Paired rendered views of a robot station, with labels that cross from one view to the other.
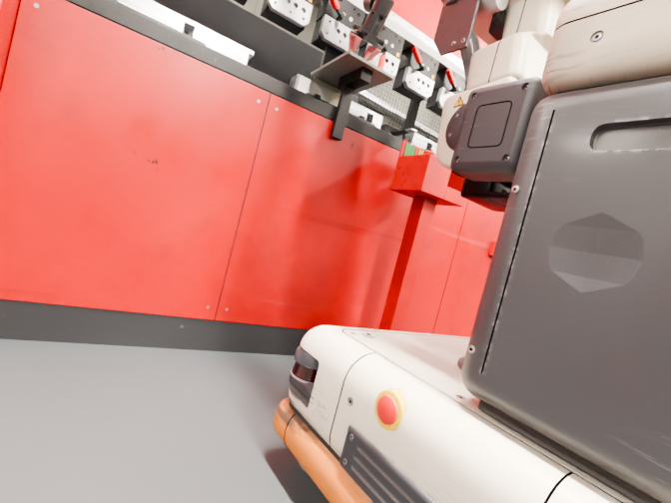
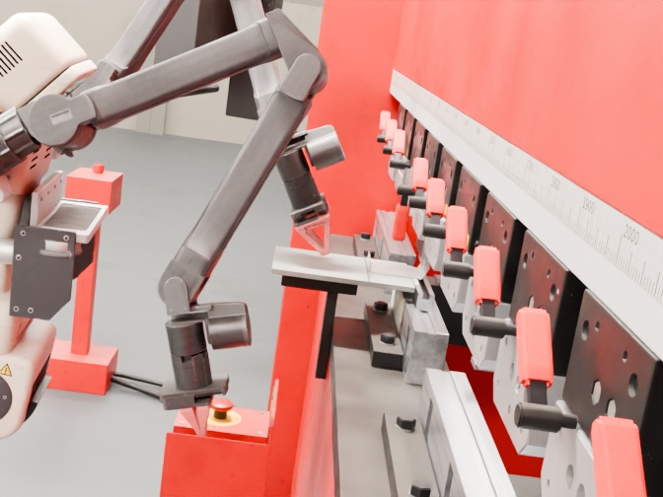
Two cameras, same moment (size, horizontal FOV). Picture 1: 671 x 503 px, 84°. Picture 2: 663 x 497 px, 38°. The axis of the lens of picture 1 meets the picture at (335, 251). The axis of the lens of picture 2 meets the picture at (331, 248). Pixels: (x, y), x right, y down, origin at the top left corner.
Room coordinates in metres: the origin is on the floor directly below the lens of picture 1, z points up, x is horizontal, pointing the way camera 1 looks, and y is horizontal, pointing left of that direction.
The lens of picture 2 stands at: (2.11, -1.46, 1.44)
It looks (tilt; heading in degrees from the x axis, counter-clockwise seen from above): 13 degrees down; 119
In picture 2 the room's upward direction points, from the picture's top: 8 degrees clockwise
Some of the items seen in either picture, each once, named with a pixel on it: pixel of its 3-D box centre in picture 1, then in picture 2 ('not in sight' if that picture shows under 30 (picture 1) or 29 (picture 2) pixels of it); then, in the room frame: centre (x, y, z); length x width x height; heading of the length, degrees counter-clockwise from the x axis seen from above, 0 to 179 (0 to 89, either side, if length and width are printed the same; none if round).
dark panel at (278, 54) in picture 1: (239, 61); not in sight; (1.73, 0.64, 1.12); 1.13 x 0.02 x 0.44; 121
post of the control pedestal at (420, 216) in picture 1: (405, 272); not in sight; (1.31, -0.26, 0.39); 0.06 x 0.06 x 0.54; 31
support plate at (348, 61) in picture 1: (349, 75); (341, 268); (1.29, 0.10, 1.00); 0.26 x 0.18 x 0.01; 31
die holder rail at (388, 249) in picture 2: (168, 30); (391, 248); (1.13, 0.65, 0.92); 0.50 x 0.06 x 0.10; 121
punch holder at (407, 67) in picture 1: (415, 75); (466, 211); (1.61, -0.14, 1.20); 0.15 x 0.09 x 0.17; 121
